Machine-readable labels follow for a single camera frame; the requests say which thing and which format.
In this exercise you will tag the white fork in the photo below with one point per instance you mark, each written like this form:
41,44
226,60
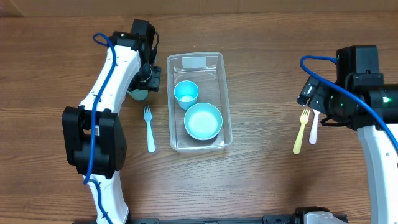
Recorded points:
150,137

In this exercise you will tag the green cup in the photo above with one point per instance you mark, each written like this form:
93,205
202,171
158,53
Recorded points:
138,95

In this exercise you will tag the white spoon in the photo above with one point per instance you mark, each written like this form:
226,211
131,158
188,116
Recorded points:
314,129

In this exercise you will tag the clear plastic container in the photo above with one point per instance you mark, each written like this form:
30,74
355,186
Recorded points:
207,70

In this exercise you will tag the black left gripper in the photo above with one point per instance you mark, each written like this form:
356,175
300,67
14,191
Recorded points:
152,83

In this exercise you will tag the blue cup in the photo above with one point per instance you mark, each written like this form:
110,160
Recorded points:
186,93

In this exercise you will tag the yellow fork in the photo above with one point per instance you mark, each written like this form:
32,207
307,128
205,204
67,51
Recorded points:
303,121

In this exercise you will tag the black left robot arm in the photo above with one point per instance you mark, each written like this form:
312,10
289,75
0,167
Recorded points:
94,140

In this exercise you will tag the teal bowl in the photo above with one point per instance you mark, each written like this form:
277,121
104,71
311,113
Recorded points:
203,121

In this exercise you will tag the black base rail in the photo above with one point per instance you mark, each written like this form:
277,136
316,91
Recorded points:
266,219

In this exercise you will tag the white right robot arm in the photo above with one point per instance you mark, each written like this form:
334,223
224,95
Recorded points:
366,105

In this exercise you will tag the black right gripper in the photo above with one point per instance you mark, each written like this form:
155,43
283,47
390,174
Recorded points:
318,101

